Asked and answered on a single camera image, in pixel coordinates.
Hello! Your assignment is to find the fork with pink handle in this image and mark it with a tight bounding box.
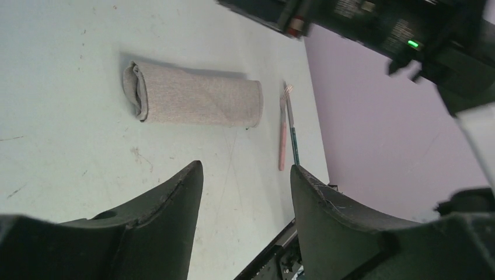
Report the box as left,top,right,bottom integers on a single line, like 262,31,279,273
278,82,293,171

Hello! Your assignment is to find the grey cloth napkin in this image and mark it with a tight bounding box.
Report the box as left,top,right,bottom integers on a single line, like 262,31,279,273
123,61,264,128

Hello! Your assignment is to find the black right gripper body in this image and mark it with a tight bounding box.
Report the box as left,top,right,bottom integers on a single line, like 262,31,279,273
217,1,487,58

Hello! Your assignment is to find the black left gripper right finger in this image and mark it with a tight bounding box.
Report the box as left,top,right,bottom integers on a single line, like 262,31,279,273
291,165,494,279

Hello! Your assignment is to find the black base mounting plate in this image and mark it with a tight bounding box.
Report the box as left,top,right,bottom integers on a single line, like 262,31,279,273
235,220,306,280

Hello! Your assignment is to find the knife with teal handle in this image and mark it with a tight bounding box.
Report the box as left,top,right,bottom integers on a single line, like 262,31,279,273
286,95,300,165

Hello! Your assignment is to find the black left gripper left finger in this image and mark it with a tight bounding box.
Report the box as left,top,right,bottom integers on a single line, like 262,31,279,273
1,161,203,279

